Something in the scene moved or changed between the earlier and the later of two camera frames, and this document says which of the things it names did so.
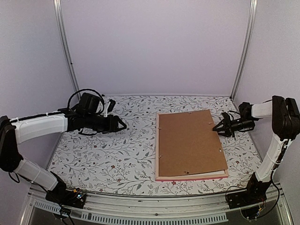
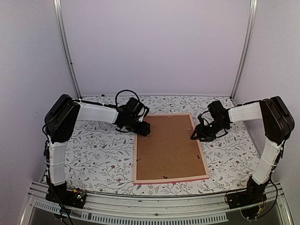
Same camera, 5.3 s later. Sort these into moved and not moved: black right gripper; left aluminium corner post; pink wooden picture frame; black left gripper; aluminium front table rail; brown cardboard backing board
Moved: brown cardboard backing board; black right gripper; pink wooden picture frame; black left gripper
Not moved: aluminium front table rail; left aluminium corner post
